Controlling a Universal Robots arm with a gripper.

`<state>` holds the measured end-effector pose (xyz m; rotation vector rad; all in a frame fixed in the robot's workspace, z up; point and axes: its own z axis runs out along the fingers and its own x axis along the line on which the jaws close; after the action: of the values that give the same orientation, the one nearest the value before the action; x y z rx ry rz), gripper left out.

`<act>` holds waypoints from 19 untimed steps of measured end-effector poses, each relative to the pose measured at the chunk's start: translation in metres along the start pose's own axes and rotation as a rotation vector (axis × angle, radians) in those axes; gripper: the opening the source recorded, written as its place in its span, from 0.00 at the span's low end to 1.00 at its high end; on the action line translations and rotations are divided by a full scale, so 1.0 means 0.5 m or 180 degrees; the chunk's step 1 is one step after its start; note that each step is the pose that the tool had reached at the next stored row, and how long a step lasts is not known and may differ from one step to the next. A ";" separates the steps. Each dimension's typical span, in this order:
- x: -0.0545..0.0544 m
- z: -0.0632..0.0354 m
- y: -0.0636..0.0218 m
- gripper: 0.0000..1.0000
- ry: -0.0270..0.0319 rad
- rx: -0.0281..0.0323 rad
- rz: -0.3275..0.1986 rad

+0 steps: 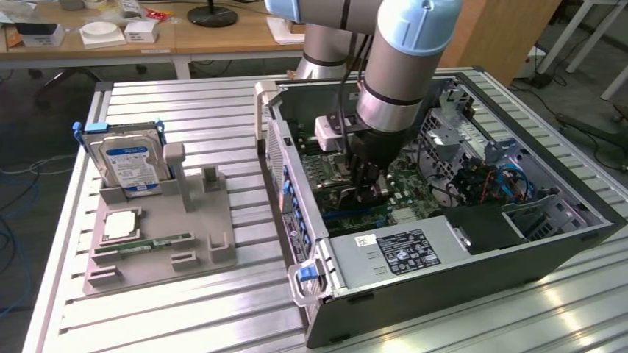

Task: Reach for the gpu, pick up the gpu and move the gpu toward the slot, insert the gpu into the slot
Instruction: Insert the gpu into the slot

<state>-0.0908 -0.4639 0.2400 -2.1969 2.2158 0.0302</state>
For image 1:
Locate black round lamp base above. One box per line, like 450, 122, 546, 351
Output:
187, 0, 241, 29

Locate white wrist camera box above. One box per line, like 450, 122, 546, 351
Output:
314, 115, 358, 152

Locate white table frame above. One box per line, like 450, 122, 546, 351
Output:
537, 0, 628, 101

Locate black power adapter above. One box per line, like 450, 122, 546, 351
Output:
529, 72, 554, 90

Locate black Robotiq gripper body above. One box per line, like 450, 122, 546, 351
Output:
345, 126, 411, 178

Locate black open PC case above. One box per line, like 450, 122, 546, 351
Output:
254, 71, 628, 349

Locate white paper stack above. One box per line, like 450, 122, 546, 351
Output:
266, 15, 309, 46

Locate green motherboard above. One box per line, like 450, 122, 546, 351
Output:
293, 124, 445, 237

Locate blue wire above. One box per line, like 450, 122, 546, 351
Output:
494, 164, 538, 204

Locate CPU socket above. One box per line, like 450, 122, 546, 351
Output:
326, 151, 355, 181

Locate black plastic shroud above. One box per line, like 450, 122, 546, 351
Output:
441, 203, 533, 257

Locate small white labelled box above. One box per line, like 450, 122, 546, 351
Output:
123, 19, 162, 44

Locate wooden cabinet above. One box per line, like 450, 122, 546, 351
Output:
438, 0, 563, 86

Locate green RAM stick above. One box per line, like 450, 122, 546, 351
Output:
95, 231, 194, 257

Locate perforated metal disk bay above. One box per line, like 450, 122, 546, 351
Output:
419, 107, 493, 185

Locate white box with dark lid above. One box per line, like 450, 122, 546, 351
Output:
14, 22, 67, 48

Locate black floor stand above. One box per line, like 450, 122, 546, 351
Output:
557, 104, 628, 151

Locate white square dish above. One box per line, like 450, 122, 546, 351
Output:
79, 21, 129, 50

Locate hard disk with blue label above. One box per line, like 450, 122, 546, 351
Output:
81, 126, 166, 200

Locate grey parts rack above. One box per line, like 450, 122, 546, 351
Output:
85, 142, 241, 299

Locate blue expansion slot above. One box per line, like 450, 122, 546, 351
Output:
321, 205, 378, 220

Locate grey power supply unit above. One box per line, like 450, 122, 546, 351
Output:
327, 215, 474, 290

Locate blue disk caddy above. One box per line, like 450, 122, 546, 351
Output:
73, 117, 171, 185

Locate black camera cable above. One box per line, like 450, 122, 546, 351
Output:
337, 32, 369, 171

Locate red packet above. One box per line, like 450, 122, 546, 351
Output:
143, 8, 175, 24

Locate red wire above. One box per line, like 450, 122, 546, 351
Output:
478, 168, 493, 200

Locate wooden desk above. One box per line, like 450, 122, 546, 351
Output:
0, 0, 443, 71

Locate silver CPU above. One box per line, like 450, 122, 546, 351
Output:
105, 211, 141, 239

